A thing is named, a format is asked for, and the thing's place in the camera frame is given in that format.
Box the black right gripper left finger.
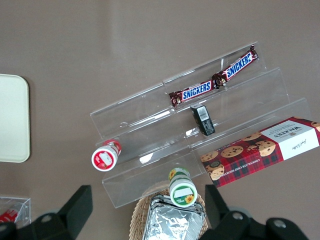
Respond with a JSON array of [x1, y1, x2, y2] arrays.
[[0, 184, 94, 240]]

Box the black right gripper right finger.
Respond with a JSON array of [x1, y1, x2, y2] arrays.
[[204, 184, 309, 240]]

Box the small light wicker basket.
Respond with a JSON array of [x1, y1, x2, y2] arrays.
[[129, 181, 210, 240]]

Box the cream plastic tray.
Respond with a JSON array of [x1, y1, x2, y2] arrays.
[[0, 74, 31, 164]]

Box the green lidded sunflower cup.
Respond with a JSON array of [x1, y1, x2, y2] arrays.
[[167, 167, 199, 209]]

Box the foil container stack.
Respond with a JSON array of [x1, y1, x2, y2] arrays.
[[143, 193, 205, 240]]

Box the clear acrylic bottle rack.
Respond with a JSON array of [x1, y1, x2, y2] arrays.
[[0, 196, 32, 226]]

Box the red lidded yogurt cup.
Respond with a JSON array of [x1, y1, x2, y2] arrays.
[[90, 139, 123, 173]]

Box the Walkers tartan cookie box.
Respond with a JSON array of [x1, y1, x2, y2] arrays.
[[199, 116, 320, 189]]

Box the red Coca-Cola bottle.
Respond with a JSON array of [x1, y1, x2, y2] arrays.
[[0, 208, 19, 225]]

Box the small black carton box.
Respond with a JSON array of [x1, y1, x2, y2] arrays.
[[189, 104, 216, 137]]

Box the clear acrylic stepped display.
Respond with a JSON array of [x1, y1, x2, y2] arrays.
[[89, 41, 312, 210]]

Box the Snickers chocolate bar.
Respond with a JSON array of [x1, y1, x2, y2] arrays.
[[211, 44, 260, 90], [168, 80, 217, 109]]

